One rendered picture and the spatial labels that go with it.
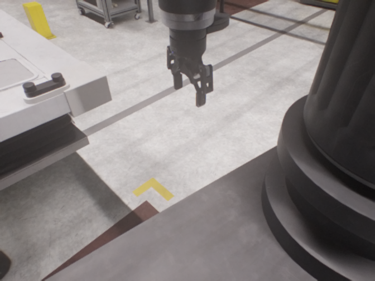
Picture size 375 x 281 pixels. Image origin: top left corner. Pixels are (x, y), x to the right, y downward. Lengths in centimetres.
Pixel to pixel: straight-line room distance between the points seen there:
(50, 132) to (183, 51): 82
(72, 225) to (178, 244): 122
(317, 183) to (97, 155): 166
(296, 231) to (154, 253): 18
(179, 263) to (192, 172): 131
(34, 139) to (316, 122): 111
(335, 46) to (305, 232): 21
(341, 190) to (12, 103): 77
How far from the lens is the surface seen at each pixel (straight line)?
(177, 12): 53
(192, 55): 58
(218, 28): 61
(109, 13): 370
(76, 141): 134
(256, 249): 40
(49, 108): 86
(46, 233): 161
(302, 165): 32
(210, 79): 58
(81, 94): 87
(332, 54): 29
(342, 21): 28
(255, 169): 48
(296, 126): 36
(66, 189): 174
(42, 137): 128
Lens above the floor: 125
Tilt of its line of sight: 42 degrees down
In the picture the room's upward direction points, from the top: 1 degrees counter-clockwise
